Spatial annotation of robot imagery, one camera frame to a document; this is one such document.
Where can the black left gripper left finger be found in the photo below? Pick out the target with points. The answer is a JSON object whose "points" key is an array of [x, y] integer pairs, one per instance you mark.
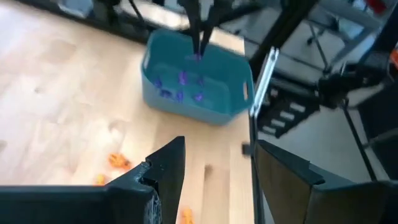
{"points": [[77, 205]]}

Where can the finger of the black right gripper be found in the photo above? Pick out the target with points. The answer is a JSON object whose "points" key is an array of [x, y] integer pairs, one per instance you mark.
{"points": [[211, 21], [196, 25]]}

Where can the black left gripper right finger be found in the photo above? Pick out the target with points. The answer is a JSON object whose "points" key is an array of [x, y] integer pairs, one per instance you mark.
{"points": [[326, 202]]}

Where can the orange foam pumpkin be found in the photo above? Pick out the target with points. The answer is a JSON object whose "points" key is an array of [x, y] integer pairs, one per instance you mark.
{"points": [[187, 216], [118, 161], [99, 179]]}

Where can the teal plastic bin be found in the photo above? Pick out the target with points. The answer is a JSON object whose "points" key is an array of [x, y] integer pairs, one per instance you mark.
{"points": [[224, 77]]}

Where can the black orange striped floor mat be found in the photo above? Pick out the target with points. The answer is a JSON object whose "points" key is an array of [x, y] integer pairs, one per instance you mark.
{"points": [[286, 115]]}

